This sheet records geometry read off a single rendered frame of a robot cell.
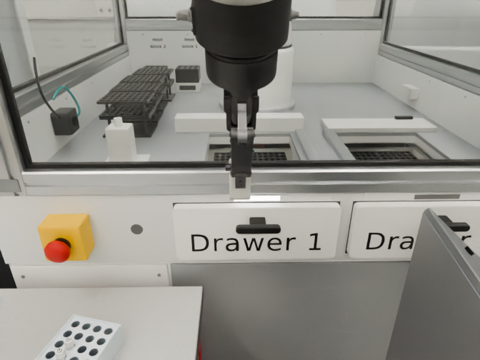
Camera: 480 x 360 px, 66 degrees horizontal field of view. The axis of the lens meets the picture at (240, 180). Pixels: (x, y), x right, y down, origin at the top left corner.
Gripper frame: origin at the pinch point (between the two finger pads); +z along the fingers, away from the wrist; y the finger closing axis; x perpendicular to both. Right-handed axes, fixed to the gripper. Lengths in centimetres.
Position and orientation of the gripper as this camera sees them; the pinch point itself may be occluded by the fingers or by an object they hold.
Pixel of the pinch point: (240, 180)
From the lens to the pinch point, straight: 52.1
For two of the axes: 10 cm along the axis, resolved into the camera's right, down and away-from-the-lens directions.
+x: 10.0, -0.1, 0.2
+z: -0.1, 6.9, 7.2
